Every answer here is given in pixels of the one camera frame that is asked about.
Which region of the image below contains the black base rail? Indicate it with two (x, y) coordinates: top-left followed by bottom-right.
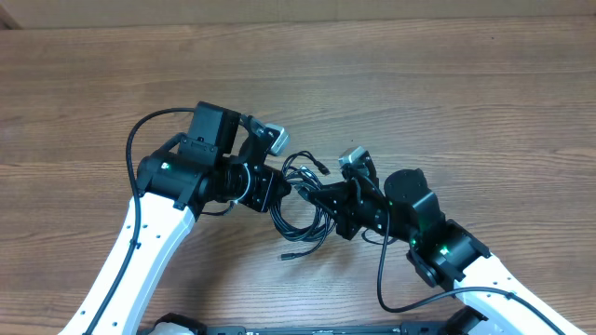
(137, 307), (488, 335)

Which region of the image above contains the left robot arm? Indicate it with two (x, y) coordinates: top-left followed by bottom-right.
(62, 101), (291, 334)

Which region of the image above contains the black USB cable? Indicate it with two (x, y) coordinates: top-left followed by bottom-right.
(268, 150), (337, 261)

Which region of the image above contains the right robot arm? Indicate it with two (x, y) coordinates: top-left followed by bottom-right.
(301, 169), (581, 334)

